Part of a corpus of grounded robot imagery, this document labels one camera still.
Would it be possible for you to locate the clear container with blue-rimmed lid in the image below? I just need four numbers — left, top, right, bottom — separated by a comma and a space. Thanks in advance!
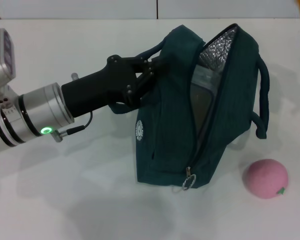
189, 65, 220, 137

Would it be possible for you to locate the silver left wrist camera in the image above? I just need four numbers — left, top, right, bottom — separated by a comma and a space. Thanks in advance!
0, 28, 17, 99

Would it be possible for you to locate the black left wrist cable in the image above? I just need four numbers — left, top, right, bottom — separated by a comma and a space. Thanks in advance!
51, 109, 93, 143

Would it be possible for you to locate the dark teal insulated lunch bag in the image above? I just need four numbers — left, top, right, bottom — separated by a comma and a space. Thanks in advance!
107, 23, 270, 193

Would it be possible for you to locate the pink toy peach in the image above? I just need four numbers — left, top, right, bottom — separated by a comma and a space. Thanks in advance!
243, 158, 290, 199

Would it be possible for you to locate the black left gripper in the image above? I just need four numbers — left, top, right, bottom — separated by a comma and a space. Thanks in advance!
61, 55, 170, 118

